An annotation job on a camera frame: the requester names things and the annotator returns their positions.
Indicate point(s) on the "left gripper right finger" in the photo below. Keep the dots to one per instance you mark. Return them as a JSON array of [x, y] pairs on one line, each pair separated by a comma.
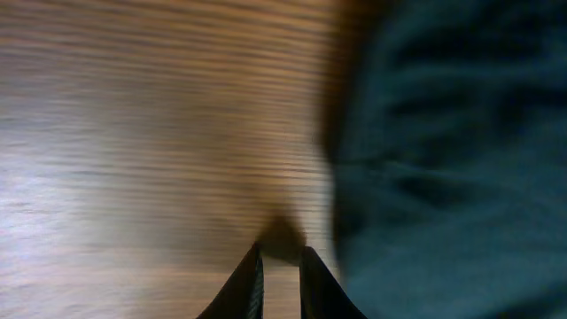
[[321, 296]]

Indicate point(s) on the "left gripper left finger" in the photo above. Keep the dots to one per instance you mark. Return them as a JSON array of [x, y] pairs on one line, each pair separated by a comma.
[[242, 295]]

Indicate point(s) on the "black nike t-shirt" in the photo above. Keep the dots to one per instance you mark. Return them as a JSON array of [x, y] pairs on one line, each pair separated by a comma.
[[450, 170]]

